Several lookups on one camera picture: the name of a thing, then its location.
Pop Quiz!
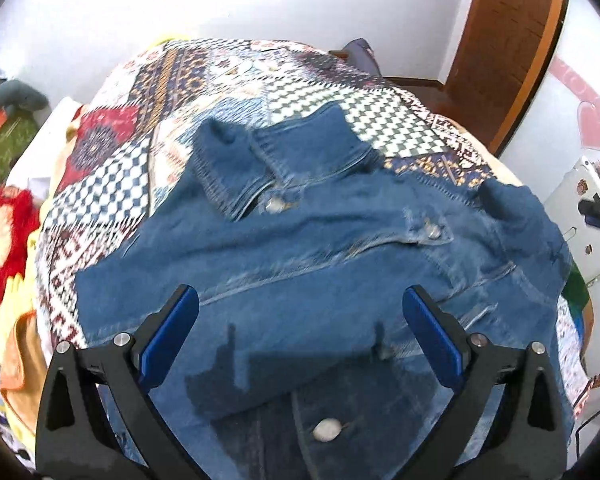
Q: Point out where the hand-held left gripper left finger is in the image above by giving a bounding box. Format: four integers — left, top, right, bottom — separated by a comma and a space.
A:
34, 284, 216, 480

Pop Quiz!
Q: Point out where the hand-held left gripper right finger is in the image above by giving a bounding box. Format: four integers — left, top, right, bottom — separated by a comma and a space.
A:
399, 284, 569, 480

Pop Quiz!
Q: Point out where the blue denim jacket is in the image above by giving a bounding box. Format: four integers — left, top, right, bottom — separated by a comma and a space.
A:
74, 101, 576, 480

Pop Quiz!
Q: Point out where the green cloth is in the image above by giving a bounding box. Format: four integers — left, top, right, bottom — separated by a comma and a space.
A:
561, 260, 594, 322

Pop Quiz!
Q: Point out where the orange cloth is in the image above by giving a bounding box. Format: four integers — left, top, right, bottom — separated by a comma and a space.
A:
0, 309, 50, 432

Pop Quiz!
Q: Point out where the red plush flower toy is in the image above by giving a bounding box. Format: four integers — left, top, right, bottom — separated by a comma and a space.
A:
0, 187, 42, 314

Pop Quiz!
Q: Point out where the brown wooden door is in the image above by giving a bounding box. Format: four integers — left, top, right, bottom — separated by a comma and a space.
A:
442, 0, 574, 156

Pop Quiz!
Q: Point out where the patchwork patterned quilt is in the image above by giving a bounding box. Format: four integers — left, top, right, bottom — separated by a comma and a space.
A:
32, 37, 595, 413

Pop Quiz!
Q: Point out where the white bed sheet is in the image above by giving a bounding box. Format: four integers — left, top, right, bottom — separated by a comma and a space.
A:
7, 97, 82, 197

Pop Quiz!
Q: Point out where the grey plush toy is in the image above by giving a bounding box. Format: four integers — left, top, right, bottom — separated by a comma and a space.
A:
0, 79, 49, 117

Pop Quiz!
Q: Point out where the dark blue cushion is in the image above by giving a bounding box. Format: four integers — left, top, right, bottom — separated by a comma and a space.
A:
340, 37, 382, 77

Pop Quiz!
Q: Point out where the pink heart wall sticker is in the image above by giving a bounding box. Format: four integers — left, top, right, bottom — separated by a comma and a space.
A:
550, 55, 600, 154

